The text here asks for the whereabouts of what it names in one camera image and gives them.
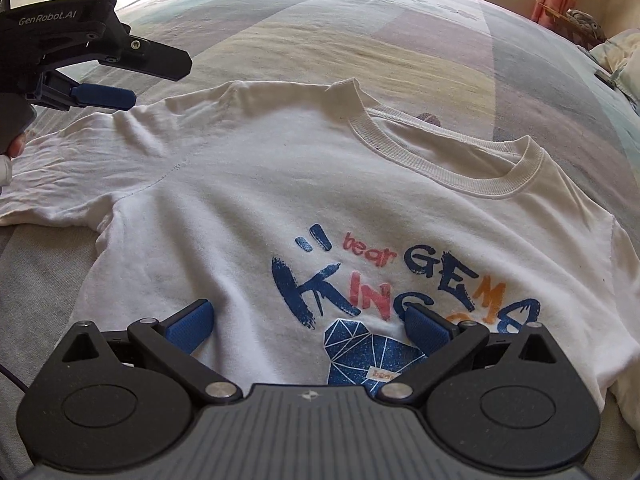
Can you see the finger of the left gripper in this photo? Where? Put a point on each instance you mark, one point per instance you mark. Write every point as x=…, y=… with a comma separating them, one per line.
x=151, y=58
x=60, y=92

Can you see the patchwork pastel bed sheet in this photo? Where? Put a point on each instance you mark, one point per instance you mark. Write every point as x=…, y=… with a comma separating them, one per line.
x=465, y=66

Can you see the person's left hand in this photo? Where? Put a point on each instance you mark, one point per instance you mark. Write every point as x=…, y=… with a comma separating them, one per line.
x=16, y=146

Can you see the front pastel pillow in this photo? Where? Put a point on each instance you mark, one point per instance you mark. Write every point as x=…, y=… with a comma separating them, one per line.
x=626, y=76

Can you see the white printed sweatshirt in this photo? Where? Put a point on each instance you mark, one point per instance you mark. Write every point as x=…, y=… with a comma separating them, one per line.
x=311, y=216

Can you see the black remote control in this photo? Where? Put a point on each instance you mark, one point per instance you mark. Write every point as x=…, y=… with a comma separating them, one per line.
x=605, y=78

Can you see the wooden bedside table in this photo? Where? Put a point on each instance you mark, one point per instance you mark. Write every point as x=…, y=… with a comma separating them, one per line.
x=565, y=28

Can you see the rear pastel pillow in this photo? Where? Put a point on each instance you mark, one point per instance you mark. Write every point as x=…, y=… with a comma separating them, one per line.
x=619, y=46

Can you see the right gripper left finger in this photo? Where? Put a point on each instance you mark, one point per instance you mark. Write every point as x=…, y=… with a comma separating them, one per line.
x=167, y=346

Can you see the pastel pillow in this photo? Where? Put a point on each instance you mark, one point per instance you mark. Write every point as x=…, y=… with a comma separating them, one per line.
x=626, y=76
x=619, y=46

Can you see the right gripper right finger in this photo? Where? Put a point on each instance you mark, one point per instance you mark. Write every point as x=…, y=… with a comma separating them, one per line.
x=449, y=349

